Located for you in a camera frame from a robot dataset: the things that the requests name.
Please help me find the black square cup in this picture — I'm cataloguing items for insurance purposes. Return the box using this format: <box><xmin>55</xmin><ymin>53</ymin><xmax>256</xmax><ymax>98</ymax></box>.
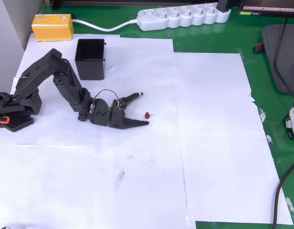
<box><xmin>74</xmin><ymin>38</ymin><xmax>108</xmax><ymax>81</ymax></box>

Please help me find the yellow cardboard box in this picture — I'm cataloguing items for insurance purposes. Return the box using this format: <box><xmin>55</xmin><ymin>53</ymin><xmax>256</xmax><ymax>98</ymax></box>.
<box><xmin>31</xmin><ymin>13</ymin><xmax>75</xmax><ymax>42</ymax></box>

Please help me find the small labelled device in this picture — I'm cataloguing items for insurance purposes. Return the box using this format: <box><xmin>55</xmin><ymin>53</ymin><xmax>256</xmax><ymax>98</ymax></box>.
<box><xmin>283</xmin><ymin>102</ymin><xmax>294</xmax><ymax>141</ymax></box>

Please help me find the white paper sheet cover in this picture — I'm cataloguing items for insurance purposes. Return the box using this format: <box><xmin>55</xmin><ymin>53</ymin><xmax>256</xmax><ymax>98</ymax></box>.
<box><xmin>0</xmin><ymin>33</ymin><xmax>294</xmax><ymax>229</ymax></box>

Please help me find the white power strip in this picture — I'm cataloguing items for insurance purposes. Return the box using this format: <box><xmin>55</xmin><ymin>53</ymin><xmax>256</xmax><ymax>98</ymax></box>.
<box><xmin>136</xmin><ymin>2</ymin><xmax>232</xmax><ymax>32</ymax></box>

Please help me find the green desk mat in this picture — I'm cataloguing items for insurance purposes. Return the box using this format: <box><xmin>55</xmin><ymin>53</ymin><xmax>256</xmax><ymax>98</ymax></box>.
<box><xmin>40</xmin><ymin>0</ymin><xmax>294</xmax><ymax>229</ymax></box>

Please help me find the orange black clamp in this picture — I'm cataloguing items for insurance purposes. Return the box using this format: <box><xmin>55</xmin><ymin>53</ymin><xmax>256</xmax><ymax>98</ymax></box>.
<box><xmin>0</xmin><ymin>113</ymin><xmax>11</xmax><ymax>130</ymax></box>

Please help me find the black power plug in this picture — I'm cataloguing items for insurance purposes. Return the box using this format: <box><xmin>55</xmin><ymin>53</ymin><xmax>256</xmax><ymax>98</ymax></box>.
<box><xmin>216</xmin><ymin>0</ymin><xmax>232</xmax><ymax>13</ymax></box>

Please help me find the red black tag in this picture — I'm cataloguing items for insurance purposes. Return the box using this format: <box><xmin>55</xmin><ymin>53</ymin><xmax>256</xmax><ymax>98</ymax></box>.
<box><xmin>253</xmin><ymin>42</ymin><xmax>265</xmax><ymax>55</ymax></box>

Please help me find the grey laptop sleeve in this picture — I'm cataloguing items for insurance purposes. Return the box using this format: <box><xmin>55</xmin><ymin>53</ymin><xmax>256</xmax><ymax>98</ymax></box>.
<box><xmin>261</xmin><ymin>23</ymin><xmax>294</xmax><ymax>94</ymax></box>

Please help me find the red white servo wire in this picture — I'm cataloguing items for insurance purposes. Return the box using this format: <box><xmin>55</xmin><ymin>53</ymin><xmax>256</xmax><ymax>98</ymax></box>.
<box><xmin>92</xmin><ymin>89</ymin><xmax>119</xmax><ymax>107</ymax></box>

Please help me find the white power cable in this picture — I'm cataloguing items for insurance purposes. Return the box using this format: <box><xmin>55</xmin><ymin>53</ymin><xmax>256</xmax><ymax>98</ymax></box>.
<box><xmin>71</xmin><ymin>18</ymin><xmax>139</xmax><ymax>32</ymax></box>

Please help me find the black monitor cable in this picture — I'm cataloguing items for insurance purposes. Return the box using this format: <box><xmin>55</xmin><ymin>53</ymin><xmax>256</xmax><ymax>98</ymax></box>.
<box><xmin>273</xmin><ymin>17</ymin><xmax>294</xmax><ymax>103</ymax></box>

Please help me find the thick black cable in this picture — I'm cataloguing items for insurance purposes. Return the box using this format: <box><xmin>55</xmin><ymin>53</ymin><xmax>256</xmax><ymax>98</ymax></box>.
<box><xmin>272</xmin><ymin>158</ymin><xmax>294</xmax><ymax>229</ymax></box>

